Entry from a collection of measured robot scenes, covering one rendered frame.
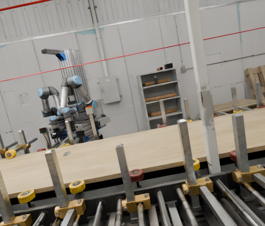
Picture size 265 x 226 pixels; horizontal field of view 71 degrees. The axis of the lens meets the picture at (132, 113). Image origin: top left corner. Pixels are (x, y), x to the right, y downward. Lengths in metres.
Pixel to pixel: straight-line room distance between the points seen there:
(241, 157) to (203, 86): 0.37
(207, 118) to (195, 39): 0.39
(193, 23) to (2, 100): 4.84
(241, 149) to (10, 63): 4.93
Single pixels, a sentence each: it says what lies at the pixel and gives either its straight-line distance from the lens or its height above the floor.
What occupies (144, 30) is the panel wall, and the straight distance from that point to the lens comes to 4.91.
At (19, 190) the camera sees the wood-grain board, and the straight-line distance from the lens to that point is 1.32.
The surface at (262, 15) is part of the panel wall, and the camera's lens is 6.26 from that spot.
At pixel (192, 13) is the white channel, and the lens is 1.02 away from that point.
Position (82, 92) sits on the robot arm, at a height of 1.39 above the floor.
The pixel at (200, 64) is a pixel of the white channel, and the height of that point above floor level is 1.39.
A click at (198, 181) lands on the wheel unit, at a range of 0.99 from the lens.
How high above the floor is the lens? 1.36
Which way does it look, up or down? 8 degrees down
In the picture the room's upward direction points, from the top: 11 degrees counter-clockwise
